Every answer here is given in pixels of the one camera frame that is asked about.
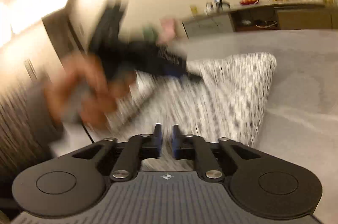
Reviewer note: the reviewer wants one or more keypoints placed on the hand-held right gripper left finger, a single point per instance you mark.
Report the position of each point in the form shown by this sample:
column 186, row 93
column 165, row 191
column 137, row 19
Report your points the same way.
column 157, row 140

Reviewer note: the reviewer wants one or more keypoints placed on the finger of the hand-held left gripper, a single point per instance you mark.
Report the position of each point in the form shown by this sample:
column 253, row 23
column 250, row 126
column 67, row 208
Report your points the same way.
column 175, row 72

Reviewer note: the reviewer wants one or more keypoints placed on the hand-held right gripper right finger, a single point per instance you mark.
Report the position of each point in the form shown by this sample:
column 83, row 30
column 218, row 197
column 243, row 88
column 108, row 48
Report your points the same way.
column 175, row 141

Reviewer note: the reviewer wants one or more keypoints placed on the white dark-square patterned garment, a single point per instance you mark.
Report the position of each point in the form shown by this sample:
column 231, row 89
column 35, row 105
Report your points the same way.
column 224, row 97

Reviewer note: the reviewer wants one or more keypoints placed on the person's left hand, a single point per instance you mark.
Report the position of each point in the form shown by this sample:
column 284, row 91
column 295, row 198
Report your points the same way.
column 89, row 99

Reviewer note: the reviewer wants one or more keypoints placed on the green plastic chair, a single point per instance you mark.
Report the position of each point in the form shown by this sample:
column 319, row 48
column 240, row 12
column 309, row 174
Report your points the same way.
column 151, row 32

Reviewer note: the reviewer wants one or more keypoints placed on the pink plastic chair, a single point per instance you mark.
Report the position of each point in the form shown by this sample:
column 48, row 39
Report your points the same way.
column 167, row 29

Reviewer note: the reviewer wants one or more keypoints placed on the yellow cup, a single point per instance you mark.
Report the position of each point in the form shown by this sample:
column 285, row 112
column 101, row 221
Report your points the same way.
column 194, row 9

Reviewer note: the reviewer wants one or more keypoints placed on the small device in cabinet shelf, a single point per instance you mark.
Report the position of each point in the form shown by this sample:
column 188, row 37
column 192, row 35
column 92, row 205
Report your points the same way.
column 246, row 22

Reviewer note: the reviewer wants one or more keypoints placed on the red plate of fruit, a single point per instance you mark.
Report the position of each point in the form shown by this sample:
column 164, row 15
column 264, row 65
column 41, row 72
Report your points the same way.
column 249, row 0

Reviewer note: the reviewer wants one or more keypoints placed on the long grey TV cabinet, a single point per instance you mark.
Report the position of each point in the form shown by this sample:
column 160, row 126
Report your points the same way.
column 303, row 18

